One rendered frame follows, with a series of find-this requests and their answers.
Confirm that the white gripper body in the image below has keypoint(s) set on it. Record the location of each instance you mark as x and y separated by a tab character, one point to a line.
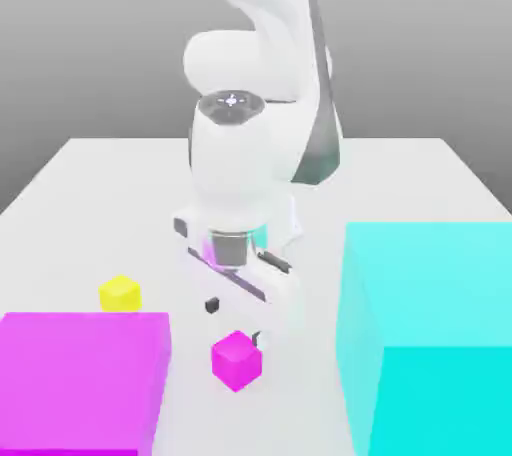
256	296

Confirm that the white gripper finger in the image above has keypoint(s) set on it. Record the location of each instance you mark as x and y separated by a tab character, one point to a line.
256	338
212	305

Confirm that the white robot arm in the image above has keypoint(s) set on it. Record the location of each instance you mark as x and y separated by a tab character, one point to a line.
244	152

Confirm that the small magenta cube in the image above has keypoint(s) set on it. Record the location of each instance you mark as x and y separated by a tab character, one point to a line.
236	362

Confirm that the small yellow cube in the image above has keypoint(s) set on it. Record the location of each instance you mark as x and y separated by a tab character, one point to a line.
120	294

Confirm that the large magenta box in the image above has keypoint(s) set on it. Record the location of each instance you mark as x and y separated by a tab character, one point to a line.
80	380

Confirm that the large cyan box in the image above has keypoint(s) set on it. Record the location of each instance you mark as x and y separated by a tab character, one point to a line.
432	336

